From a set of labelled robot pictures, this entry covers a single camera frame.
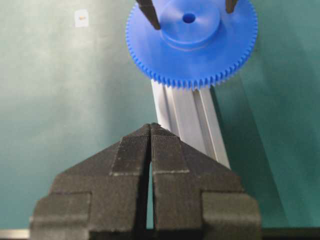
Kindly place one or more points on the small white sticker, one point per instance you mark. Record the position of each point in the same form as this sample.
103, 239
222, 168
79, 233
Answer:
81, 18

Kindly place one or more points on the long aluminium extrusion rail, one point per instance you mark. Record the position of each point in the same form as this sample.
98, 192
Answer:
191, 115

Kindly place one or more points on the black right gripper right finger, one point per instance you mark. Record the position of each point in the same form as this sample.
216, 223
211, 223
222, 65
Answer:
195, 197

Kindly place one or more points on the large blue plastic gear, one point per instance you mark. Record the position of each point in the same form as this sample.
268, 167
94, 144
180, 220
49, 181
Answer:
198, 45

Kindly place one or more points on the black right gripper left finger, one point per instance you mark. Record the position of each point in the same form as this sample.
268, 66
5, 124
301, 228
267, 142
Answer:
101, 198

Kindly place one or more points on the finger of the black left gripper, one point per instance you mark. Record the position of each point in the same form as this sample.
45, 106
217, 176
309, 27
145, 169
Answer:
148, 9
230, 5

